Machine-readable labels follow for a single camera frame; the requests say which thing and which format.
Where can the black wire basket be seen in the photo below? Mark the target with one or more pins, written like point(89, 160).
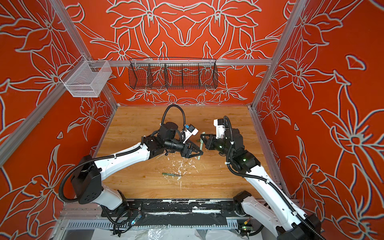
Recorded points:
point(173, 74)

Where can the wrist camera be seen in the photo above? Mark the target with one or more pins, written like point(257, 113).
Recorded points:
point(220, 128)
point(189, 131)

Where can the clear plastic bin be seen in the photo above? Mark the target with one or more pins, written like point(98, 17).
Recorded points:
point(85, 80)

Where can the light green pen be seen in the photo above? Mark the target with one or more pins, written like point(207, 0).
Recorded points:
point(201, 145)

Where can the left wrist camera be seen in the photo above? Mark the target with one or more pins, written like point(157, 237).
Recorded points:
point(189, 131)

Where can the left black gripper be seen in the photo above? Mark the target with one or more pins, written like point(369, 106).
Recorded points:
point(187, 150)

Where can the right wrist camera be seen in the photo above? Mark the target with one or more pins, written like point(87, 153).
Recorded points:
point(220, 128)

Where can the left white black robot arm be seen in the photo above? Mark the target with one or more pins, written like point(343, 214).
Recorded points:
point(84, 183)

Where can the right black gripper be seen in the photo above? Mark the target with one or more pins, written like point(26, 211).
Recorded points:
point(209, 144)

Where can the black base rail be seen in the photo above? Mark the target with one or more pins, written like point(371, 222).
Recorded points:
point(220, 207)

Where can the dark green pen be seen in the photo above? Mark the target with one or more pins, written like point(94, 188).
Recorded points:
point(171, 175)

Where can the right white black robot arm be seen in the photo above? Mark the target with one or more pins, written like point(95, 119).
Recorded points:
point(281, 216)

